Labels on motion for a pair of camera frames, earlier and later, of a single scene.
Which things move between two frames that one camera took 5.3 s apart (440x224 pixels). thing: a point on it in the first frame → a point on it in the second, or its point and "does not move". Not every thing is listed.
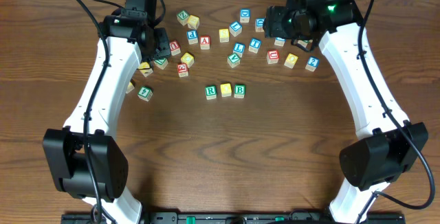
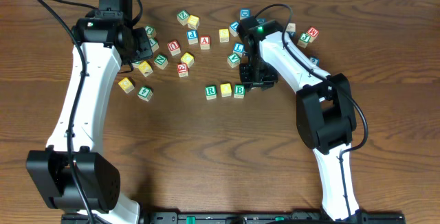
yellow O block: x=226 y=89 does not move
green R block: x=211 y=92 does not move
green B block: x=239 y=91 does not move
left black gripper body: x=161 y=43 → x=143 y=49
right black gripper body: x=288 y=25 → x=257 y=73
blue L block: x=235 y=28 does not move
